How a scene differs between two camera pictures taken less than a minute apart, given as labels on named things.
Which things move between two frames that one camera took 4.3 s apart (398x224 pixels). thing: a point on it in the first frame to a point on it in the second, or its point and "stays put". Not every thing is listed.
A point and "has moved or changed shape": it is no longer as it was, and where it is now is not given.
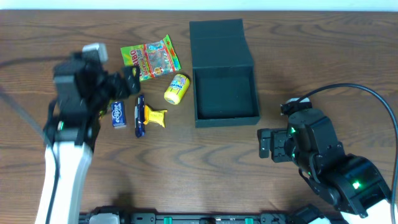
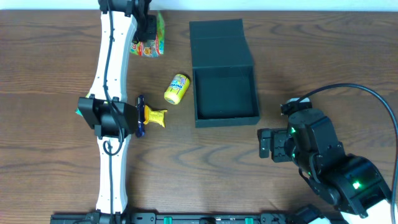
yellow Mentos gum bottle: (176, 89) stays put
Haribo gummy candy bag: (153, 58) has moved or changed shape
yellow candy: (157, 116) stays put
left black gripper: (117, 86) to (145, 26)
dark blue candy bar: (139, 117) stays put
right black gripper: (278, 144) stays put
